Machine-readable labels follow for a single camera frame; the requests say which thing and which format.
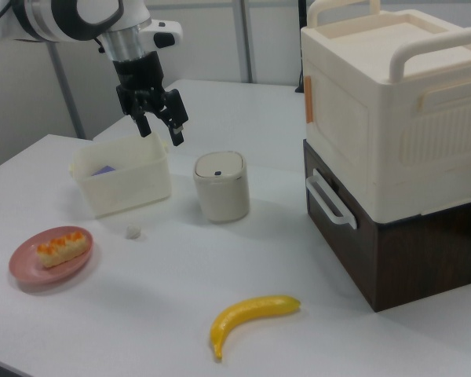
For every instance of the orange glazed bread loaf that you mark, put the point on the orange glazed bread loaf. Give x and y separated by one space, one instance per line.
63 249

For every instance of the white plastic storage bin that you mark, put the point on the white plastic storage bin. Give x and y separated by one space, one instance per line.
129 192

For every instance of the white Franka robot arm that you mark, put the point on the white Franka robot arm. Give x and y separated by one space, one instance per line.
63 15

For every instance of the small white crumpled ball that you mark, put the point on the small white crumpled ball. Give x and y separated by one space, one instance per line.
133 232

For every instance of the white toaster oven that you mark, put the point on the white toaster oven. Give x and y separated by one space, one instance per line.
416 263

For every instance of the yellow banana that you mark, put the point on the yellow banana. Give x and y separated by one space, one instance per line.
243 314

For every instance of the cream lidded trash can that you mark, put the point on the cream lidded trash can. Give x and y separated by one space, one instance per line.
221 192

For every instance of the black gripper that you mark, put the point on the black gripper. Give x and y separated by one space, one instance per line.
139 78

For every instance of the cream toy microwave box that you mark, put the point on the cream toy microwave box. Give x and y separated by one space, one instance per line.
377 118

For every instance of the purple cube block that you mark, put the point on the purple cube block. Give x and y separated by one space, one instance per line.
104 170

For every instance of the pink round plate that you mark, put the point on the pink round plate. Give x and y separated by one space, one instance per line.
27 271

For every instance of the grey partition post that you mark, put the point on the grey partition post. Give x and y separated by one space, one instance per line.
248 39
68 90

